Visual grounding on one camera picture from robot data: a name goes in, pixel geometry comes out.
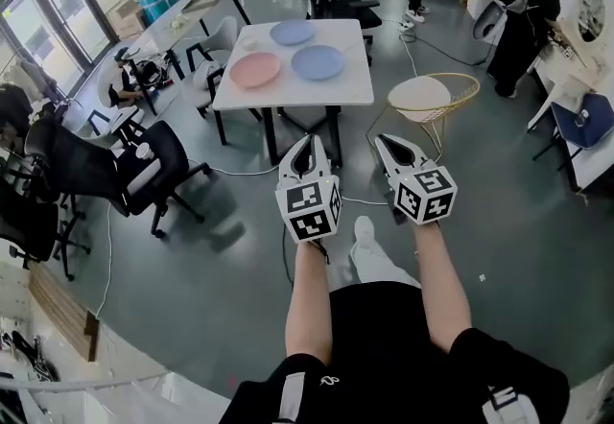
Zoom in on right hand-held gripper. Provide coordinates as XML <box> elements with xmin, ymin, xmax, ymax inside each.
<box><xmin>374</xmin><ymin>132</ymin><xmax>459</xmax><ymax>226</ymax></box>

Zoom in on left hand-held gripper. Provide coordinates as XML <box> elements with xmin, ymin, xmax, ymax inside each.
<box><xmin>274</xmin><ymin>133</ymin><xmax>342</xmax><ymax>244</ymax></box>

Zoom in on blue plate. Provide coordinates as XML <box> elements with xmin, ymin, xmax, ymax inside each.
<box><xmin>290</xmin><ymin>44</ymin><xmax>347</xmax><ymax>82</ymax></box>
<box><xmin>269</xmin><ymin>18</ymin><xmax>318</xmax><ymax>47</ymax></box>

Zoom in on pink plate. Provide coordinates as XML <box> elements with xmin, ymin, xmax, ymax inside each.
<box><xmin>228</xmin><ymin>51</ymin><xmax>282</xmax><ymax>90</ymax></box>

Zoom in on person's right forearm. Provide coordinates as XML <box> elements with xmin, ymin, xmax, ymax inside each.
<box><xmin>412</xmin><ymin>220</ymin><xmax>474</xmax><ymax>355</ymax></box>

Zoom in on person's left forearm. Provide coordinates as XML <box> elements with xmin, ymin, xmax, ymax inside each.
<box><xmin>284</xmin><ymin>238</ymin><xmax>335</xmax><ymax>366</ymax></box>

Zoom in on white square table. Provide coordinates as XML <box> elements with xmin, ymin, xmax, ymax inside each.
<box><xmin>211</xmin><ymin>18</ymin><xmax>376</xmax><ymax>170</ymax></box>

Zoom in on person's white shoe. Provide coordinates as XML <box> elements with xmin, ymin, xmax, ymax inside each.
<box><xmin>353</xmin><ymin>215</ymin><xmax>377</xmax><ymax>244</ymax></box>

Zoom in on person's white trouser leg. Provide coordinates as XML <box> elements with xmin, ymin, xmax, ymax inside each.
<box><xmin>348</xmin><ymin>234</ymin><xmax>422</xmax><ymax>290</ymax></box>

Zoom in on white shell chair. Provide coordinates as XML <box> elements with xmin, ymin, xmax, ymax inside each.
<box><xmin>85</xmin><ymin>61</ymin><xmax>148</xmax><ymax>150</ymax></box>
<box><xmin>183</xmin><ymin>15</ymin><xmax>241</xmax><ymax>119</ymax></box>

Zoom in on blue cushioned chair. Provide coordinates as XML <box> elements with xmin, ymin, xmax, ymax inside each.
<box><xmin>531</xmin><ymin>92</ymin><xmax>614</xmax><ymax>177</ymax></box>

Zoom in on long white table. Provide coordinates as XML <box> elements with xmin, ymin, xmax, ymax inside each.
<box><xmin>125</xmin><ymin>0</ymin><xmax>252</xmax><ymax>117</ymax></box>

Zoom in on white side desk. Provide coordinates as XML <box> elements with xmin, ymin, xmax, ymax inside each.
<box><xmin>526</xmin><ymin>18</ymin><xmax>614</xmax><ymax>196</ymax></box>

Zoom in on person's black shirt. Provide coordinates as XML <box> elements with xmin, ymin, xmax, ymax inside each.
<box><xmin>218</xmin><ymin>280</ymin><xmax>572</xmax><ymax>424</ymax></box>

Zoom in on cardboard box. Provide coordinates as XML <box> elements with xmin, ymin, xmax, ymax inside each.
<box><xmin>106</xmin><ymin>0</ymin><xmax>148</xmax><ymax>40</ymax></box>

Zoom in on wooden bench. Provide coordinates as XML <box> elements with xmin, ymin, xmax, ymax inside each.
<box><xmin>27</xmin><ymin>262</ymin><xmax>101</xmax><ymax>364</ymax></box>

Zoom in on gold wire chair white cushion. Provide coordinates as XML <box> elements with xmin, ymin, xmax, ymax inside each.
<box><xmin>366</xmin><ymin>72</ymin><xmax>482</xmax><ymax>162</ymax></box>

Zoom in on round wall mirror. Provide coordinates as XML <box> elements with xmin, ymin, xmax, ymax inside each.
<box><xmin>577</xmin><ymin>0</ymin><xmax>607</xmax><ymax>44</ymax></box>

